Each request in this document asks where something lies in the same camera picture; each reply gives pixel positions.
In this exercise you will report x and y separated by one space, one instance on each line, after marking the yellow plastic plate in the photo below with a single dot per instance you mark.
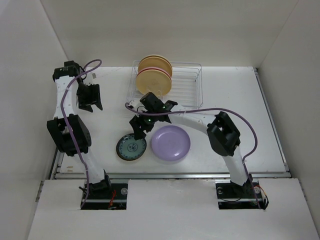
157 61
155 81

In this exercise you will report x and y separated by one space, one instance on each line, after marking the aluminium table frame rail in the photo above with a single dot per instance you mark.
235 88

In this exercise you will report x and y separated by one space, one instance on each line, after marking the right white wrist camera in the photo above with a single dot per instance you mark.
137 106

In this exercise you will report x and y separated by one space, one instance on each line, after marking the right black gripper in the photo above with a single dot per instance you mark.
136 122

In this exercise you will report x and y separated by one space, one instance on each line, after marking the pink plastic plate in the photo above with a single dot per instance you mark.
153 68

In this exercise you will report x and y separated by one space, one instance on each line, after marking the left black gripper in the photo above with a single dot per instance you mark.
94 99

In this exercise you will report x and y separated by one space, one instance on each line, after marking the purple plastic plate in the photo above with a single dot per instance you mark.
170 143

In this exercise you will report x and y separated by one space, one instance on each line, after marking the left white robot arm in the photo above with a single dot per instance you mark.
75 91

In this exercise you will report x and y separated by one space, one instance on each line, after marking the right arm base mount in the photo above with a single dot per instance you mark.
231 196

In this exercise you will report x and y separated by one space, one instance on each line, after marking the teal patterned small plate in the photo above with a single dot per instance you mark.
129 149

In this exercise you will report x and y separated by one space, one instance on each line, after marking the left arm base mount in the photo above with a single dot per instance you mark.
114 199

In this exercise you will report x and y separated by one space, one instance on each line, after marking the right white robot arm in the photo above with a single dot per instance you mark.
223 135

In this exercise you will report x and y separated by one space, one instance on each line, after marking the white wire dish rack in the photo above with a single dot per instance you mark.
186 85

